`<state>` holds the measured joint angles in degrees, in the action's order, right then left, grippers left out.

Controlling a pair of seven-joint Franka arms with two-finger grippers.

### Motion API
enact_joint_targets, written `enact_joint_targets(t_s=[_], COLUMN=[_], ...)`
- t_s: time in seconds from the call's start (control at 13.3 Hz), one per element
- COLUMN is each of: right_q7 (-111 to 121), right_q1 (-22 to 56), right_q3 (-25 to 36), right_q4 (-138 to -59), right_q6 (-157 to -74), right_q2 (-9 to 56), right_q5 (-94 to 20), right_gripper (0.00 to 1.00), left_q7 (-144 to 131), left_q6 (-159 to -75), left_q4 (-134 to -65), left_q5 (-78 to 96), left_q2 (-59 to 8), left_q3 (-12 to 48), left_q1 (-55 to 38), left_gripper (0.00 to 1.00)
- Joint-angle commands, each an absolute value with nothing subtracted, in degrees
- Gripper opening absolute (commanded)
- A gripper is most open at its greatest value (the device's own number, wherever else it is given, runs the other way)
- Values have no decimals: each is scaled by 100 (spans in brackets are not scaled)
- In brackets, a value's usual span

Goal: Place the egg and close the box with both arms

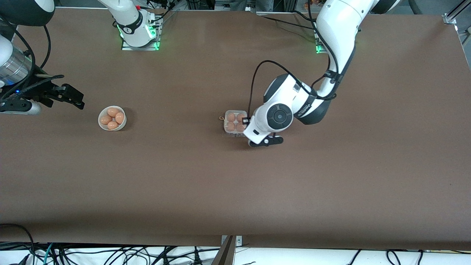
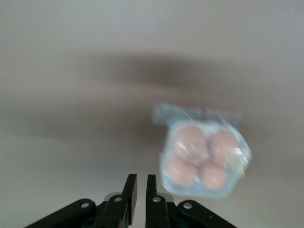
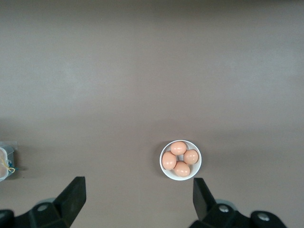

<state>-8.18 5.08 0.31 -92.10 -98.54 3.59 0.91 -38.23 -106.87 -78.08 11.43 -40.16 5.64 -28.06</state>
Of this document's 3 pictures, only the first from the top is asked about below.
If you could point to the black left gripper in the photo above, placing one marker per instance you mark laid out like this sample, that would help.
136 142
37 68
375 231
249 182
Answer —
245 121

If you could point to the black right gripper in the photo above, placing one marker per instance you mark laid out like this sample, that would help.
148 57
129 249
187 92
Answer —
43 93

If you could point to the clear plastic egg carton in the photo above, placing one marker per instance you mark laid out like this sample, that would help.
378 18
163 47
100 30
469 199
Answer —
235 112

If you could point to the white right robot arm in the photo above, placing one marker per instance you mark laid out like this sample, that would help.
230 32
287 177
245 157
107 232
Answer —
133 29

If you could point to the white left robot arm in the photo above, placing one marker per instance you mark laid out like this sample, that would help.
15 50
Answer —
338 29

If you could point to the white round bowl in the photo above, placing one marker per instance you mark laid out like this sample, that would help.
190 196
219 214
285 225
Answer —
101 124

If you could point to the dark metal pole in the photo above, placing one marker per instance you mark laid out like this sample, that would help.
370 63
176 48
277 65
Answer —
225 254

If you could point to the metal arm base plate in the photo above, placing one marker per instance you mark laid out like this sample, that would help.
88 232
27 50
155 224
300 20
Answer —
319 48
141 47

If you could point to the silver metal bracket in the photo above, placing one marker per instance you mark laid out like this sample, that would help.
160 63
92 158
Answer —
239 241

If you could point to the aluminium frame profile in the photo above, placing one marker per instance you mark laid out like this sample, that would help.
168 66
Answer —
454 14

